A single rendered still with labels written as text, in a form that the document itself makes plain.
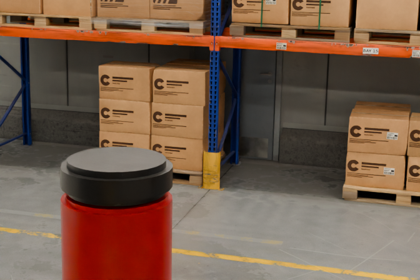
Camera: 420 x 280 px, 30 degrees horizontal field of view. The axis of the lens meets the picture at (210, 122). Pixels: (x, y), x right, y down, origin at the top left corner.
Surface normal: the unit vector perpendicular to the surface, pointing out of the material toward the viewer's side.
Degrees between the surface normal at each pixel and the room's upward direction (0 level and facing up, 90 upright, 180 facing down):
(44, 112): 43
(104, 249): 90
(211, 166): 90
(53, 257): 0
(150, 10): 88
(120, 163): 0
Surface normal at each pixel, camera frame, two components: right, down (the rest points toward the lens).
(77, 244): -0.65, 0.15
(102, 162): 0.02, -0.98
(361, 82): -0.26, 0.20
